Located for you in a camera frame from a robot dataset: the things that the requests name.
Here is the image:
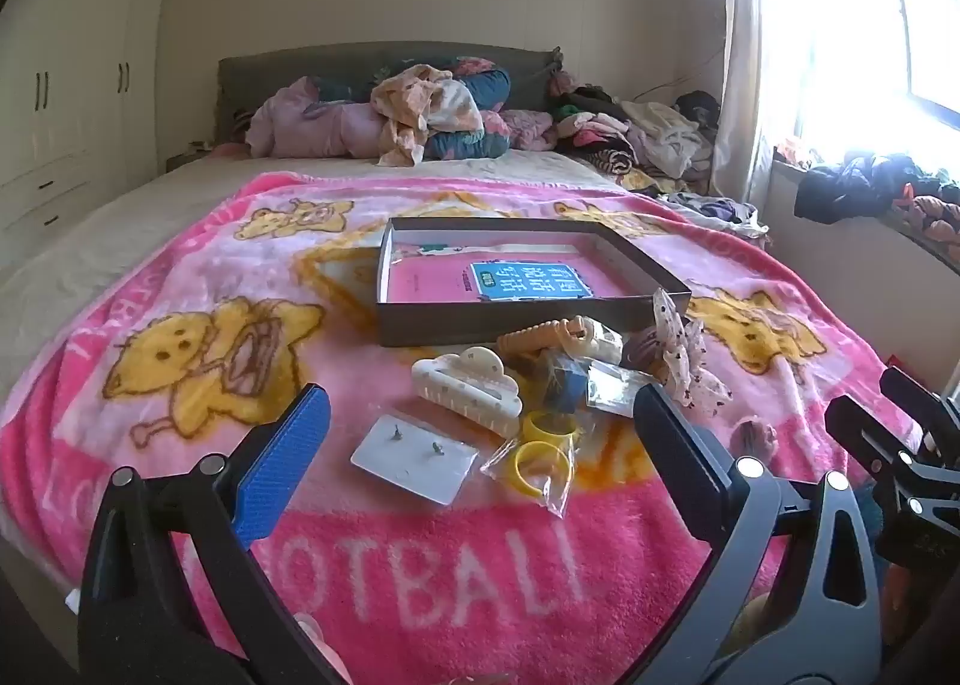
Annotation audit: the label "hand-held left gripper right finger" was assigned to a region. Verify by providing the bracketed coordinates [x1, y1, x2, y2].
[622, 381, 882, 685]

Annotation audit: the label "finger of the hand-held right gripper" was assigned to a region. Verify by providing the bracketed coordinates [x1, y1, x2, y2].
[825, 396, 935, 506]
[881, 366, 960, 461]

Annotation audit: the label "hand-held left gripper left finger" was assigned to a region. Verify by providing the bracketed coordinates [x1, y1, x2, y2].
[79, 383, 353, 685]

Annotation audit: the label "small clear plastic packet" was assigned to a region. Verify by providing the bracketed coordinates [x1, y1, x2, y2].
[586, 362, 657, 418]

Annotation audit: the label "dotted lace hair bow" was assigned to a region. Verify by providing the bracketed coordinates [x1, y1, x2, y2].
[651, 287, 734, 416]

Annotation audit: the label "brown long hair clip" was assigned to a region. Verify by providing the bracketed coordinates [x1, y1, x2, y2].
[621, 325, 672, 371]

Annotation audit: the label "white stud earring card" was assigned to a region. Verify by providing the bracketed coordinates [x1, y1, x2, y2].
[350, 413, 481, 506]

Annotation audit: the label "small blue box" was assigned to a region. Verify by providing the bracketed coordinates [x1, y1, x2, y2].
[541, 361, 590, 416]

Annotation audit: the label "bag of yellow bangles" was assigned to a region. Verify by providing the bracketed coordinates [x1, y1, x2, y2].
[480, 409, 584, 517]

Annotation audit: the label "clear claw hair clip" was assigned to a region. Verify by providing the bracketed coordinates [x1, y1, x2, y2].
[574, 317, 625, 363]

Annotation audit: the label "tan comb hair clip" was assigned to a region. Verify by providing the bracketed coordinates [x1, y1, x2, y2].
[496, 316, 593, 358]

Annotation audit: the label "shallow brown cardboard box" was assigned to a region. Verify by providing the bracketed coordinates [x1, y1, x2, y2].
[375, 216, 692, 348]

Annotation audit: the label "white hair claw clip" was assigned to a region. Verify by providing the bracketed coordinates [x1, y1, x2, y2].
[411, 346, 524, 440]

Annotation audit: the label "pink printed blanket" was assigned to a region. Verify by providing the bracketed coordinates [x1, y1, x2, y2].
[0, 173, 923, 685]

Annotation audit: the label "dark clothes on windowsill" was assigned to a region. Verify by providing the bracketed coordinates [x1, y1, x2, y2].
[772, 137, 960, 251]

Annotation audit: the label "white bag of clothes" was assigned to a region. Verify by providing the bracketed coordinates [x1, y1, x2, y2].
[660, 194, 770, 240]

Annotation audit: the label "bed with beige sheet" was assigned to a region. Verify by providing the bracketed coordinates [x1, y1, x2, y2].
[0, 149, 676, 326]

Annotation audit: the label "pink quilt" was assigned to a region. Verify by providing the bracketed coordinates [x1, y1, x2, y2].
[246, 76, 391, 160]

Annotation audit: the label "pink floral pillow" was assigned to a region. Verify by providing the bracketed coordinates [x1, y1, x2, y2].
[499, 109, 560, 152]

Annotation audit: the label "window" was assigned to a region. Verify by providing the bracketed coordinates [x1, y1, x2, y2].
[757, 0, 960, 169]

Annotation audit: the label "peach patterned cloth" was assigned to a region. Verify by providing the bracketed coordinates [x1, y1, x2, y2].
[371, 64, 485, 167]

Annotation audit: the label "grey-green upholstered headboard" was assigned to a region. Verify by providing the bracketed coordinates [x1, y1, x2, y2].
[217, 41, 563, 146]

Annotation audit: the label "beige curtain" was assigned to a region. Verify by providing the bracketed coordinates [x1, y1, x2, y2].
[712, 0, 796, 206]

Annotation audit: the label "pile of clothes and pillows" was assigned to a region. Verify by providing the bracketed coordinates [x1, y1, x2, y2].
[315, 59, 556, 165]

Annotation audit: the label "white wardrobe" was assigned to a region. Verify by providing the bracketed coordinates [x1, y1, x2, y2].
[0, 0, 181, 259]

